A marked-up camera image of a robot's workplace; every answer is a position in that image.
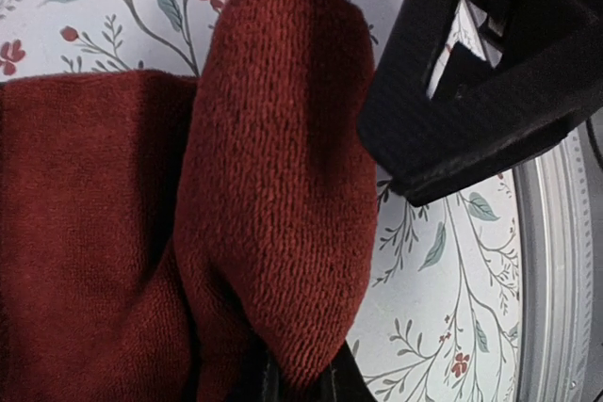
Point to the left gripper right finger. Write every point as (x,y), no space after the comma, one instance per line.
(342,381)

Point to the dark red towel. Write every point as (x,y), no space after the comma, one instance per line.
(153,226)

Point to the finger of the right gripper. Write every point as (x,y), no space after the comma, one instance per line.
(466,89)

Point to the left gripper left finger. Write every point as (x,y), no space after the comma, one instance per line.
(259,379)

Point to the aluminium front rail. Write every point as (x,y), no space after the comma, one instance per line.
(556,273)

